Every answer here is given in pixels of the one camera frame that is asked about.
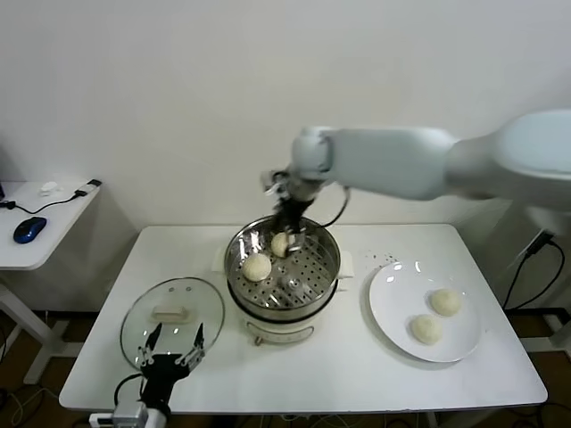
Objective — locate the stainless steel steamer pot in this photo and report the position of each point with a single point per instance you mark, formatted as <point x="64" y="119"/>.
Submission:
<point x="312" y="276"/>

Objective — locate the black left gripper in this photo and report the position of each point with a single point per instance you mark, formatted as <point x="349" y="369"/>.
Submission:
<point x="160" y="374"/>

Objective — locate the white round plate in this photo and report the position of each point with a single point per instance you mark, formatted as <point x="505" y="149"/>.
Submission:
<point x="392" y="307"/>

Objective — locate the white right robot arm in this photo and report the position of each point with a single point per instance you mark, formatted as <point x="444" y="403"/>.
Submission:
<point x="392" y="165"/>

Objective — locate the blue computer mouse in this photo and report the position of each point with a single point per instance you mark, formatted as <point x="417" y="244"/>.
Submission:
<point x="29" y="229"/>

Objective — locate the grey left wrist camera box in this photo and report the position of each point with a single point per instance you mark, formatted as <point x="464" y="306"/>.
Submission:
<point x="100" y="419"/>

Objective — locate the scattered dark crumbs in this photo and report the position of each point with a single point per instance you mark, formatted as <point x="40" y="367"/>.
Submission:
<point x="379" y="257"/>

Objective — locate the white steamed baozi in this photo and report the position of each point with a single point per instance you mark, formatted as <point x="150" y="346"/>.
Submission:
<point x="256" y="267"/>
<point x="278" y="245"/>
<point x="426" y="330"/>
<point x="445" y="303"/>

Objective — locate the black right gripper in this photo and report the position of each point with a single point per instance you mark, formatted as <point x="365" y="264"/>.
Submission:
<point x="294" y="214"/>

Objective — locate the white side desk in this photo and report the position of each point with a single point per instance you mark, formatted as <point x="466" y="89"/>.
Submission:
<point x="27" y="258"/>

